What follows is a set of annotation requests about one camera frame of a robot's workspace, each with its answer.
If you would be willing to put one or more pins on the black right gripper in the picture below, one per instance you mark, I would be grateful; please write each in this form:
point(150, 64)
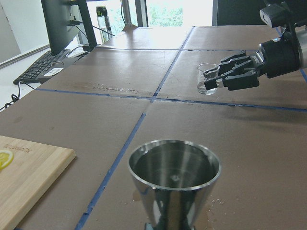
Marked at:
point(238, 71)

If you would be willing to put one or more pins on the clear glass beaker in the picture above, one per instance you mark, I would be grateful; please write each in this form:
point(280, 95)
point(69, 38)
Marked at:
point(206, 71)

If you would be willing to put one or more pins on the steel jigger measuring cup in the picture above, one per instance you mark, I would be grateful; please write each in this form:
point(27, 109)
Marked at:
point(174, 178)

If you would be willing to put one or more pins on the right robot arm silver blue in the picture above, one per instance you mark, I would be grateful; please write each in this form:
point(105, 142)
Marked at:
point(302, 38)

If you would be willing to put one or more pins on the water bottle black cap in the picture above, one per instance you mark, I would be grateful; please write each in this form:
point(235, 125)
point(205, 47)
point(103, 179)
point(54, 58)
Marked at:
point(103, 23)

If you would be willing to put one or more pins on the black monitor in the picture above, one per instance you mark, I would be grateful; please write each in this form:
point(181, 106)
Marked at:
point(62, 18)

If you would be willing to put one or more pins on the black keyboard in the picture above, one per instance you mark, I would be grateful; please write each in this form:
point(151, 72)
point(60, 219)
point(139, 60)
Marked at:
point(40, 66)

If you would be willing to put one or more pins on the wooden cutting board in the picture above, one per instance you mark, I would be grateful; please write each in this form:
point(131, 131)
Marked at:
point(34, 168)

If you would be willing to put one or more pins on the lemon slices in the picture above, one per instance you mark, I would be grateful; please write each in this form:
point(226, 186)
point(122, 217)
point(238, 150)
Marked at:
point(6, 157)

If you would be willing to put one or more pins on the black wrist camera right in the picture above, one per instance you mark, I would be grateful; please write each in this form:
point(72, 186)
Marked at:
point(278, 13)

